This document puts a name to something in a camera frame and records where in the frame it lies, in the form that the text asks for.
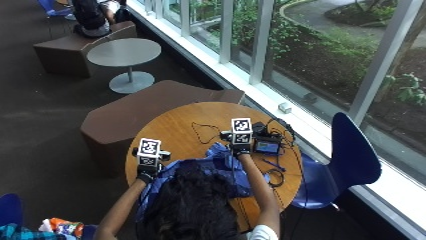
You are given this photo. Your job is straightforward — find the person's right hand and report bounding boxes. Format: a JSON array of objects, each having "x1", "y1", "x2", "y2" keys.
[{"x1": 232, "y1": 143, "x2": 254, "y2": 158}]

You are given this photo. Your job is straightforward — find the person's left hand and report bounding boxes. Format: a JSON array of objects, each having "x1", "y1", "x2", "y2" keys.
[{"x1": 136, "y1": 164, "x2": 163, "y2": 185}]

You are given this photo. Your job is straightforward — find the white marker cube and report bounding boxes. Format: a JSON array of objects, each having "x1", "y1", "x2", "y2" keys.
[
  {"x1": 230, "y1": 117, "x2": 254, "y2": 146},
  {"x1": 136, "y1": 137, "x2": 163, "y2": 167}
]

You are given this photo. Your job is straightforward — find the black device with blue screen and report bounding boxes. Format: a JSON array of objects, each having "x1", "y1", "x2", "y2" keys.
[{"x1": 252, "y1": 134, "x2": 284, "y2": 156}]

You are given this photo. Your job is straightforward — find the small black box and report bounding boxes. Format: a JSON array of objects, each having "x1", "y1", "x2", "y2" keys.
[{"x1": 250, "y1": 121, "x2": 268, "y2": 136}]

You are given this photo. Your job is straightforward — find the blue pen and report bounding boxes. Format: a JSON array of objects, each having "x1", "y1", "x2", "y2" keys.
[{"x1": 261, "y1": 158, "x2": 288, "y2": 173}]

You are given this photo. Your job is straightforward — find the blue cloth garment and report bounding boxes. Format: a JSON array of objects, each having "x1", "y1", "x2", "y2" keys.
[{"x1": 135, "y1": 142, "x2": 272, "y2": 223}]

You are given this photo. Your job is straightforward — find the small white box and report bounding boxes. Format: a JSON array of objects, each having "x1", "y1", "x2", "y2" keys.
[{"x1": 277, "y1": 102, "x2": 294, "y2": 115}]

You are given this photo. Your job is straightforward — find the large brown bench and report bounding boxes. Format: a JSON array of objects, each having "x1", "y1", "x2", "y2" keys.
[{"x1": 80, "y1": 79, "x2": 246, "y2": 178}]

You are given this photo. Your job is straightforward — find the small dark grey box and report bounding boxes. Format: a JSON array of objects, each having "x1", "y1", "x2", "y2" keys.
[{"x1": 302, "y1": 92, "x2": 320, "y2": 104}]

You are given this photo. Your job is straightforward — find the colourful snack bag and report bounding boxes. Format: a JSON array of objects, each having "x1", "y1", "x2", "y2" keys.
[{"x1": 39, "y1": 217, "x2": 85, "y2": 240}]

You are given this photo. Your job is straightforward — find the blue plastic chair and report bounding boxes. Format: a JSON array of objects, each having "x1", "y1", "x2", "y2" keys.
[
  {"x1": 290, "y1": 111, "x2": 384, "y2": 210},
  {"x1": 37, "y1": 0, "x2": 77, "y2": 21},
  {"x1": 0, "y1": 193, "x2": 24, "y2": 228}
]

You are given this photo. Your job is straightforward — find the person's white sleeve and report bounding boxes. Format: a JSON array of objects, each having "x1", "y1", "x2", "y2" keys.
[{"x1": 245, "y1": 224, "x2": 281, "y2": 240}]

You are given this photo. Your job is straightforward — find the teal plaid cloth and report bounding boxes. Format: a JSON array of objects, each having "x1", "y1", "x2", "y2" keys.
[{"x1": 0, "y1": 222, "x2": 68, "y2": 240}]

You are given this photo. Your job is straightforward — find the small brown bench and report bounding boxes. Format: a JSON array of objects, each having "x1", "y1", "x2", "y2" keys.
[{"x1": 32, "y1": 20, "x2": 139, "y2": 80}]

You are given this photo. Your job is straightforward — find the coiled black cable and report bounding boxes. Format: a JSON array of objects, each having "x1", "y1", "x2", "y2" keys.
[{"x1": 264, "y1": 168, "x2": 286, "y2": 188}]

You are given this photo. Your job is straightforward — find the thin black looped cord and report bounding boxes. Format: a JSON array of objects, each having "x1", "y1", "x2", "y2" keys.
[{"x1": 190, "y1": 121, "x2": 222, "y2": 145}]

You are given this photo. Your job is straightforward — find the long black cable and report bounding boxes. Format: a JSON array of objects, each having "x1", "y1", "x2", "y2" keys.
[{"x1": 265, "y1": 117, "x2": 310, "y2": 209}]

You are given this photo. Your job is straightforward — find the grey round pedestal table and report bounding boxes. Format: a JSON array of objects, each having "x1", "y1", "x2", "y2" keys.
[{"x1": 85, "y1": 37, "x2": 163, "y2": 95}]

